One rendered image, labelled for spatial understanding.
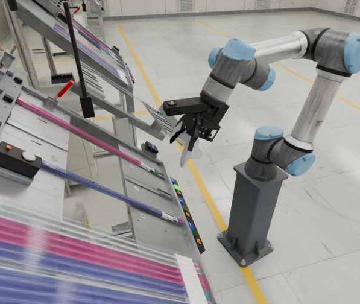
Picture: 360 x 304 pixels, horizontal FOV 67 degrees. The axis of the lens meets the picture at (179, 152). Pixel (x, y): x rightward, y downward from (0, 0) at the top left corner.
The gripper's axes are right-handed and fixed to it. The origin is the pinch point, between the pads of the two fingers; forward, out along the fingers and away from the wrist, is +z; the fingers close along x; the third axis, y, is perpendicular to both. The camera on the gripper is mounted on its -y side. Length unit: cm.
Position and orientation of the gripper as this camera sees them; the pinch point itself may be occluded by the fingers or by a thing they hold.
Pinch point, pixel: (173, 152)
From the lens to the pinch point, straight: 81.2
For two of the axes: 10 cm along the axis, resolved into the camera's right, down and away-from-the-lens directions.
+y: 8.5, 2.4, 4.7
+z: -4.5, 7.9, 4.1
